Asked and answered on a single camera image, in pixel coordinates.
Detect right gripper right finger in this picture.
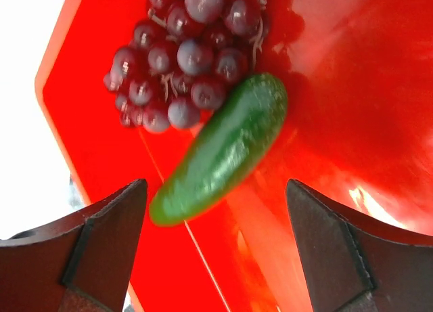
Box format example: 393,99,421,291
286,179,432,311

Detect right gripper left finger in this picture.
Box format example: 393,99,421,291
1,179,147,311

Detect green toy cucumber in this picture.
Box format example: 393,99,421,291
150,73,288,227

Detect red plastic tray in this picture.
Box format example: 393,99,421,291
35,0,432,311

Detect purple toy grapes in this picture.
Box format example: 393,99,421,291
104,0,268,133

